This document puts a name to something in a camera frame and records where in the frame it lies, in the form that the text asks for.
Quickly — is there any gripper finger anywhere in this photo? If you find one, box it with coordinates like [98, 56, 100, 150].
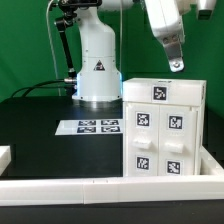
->
[162, 35, 184, 73]

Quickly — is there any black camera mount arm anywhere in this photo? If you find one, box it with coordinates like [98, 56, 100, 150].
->
[50, 0, 102, 79]

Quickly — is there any white tag base sheet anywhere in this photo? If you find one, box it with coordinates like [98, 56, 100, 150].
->
[55, 119, 123, 136]

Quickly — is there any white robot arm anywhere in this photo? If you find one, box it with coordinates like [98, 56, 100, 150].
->
[73, 0, 197, 103]

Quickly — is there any white cabinet door panel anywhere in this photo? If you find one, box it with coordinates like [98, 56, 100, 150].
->
[123, 103, 159, 177]
[158, 106, 197, 176]

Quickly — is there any white U-shaped fence frame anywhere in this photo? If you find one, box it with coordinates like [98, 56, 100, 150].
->
[0, 149, 224, 206]

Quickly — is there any white cabinet top block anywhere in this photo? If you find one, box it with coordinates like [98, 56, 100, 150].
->
[123, 78, 206, 106]

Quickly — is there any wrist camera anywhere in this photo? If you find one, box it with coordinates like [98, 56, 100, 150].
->
[196, 0, 217, 20]

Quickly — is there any white thin cable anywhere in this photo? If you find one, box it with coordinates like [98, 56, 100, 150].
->
[45, 0, 63, 97]

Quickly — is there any black cable bundle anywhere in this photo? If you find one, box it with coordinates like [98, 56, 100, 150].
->
[11, 78, 78, 98]

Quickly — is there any white cabinet body box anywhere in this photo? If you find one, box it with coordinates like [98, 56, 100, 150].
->
[123, 102, 204, 177]

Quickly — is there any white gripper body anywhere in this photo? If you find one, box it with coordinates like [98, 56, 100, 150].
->
[145, 0, 184, 44]

